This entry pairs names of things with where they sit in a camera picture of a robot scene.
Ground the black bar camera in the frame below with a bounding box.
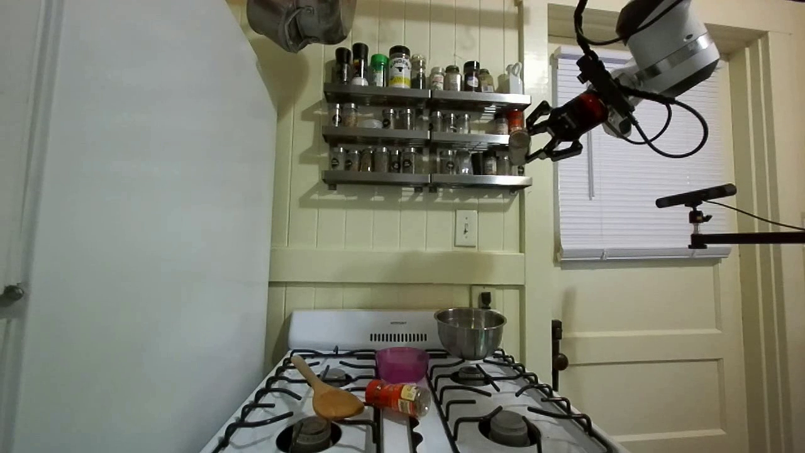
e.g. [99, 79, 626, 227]
[654, 182, 739, 212]

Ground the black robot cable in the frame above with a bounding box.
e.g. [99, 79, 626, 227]
[571, 0, 713, 162]

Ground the silver metal bowl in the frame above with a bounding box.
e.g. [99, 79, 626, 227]
[434, 304, 508, 360]

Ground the green lid spice jar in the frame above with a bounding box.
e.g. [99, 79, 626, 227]
[371, 51, 391, 89]

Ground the white wall outlet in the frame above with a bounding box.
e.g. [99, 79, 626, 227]
[454, 206, 481, 249]

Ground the black pepper spice jar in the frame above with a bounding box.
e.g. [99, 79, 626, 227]
[495, 60, 524, 97]

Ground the thin camera cable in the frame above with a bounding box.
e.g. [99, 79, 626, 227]
[713, 200, 805, 234]

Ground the black door handle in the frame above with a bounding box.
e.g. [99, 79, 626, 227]
[548, 318, 573, 394]

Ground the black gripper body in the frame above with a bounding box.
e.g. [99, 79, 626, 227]
[553, 89, 618, 144]

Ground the white refrigerator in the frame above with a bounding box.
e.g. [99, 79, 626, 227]
[0, 0, 279, 453]

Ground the white window blind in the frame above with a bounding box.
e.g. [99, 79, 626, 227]
[553, 46, 739, 265]

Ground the white gas stove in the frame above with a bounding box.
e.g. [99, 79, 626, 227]
[198, 308, 623, 453]

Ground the grey metal handle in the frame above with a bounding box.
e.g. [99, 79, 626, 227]
[0, 283, 30, 312]

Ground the black iron stove grate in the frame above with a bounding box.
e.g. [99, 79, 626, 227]
[212, 348, 384, 453]
[426, 348, 608, 453]

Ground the grey hanging pot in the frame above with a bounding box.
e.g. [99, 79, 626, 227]
[245, 0, 359, 56]

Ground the chili powder spice jar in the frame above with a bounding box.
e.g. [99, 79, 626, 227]
[461, 59, 483, 93]

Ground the black stove burner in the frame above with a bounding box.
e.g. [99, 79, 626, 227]
[317, 366, 358, 387]
[275, 414, 344, 453]
[479, 407, 544, 449]
[451, 366, 498, 387]

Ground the steel wall spice rack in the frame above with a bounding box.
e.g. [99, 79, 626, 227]
[319, 81, 535, 192]

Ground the large yellow label jar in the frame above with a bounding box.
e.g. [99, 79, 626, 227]
[384, 42, 416, 92]

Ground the black camera stand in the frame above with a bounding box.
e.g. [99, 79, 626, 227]
[685, 205, 805, 253]

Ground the cream panel door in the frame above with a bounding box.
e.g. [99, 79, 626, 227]
[544, 36, 752, 453]

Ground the pink plastic cup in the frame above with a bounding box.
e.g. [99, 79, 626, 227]
[373, 346, 430, 387]

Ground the wooden spoon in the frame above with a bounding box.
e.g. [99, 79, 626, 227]
[289, 352, 367, 424]

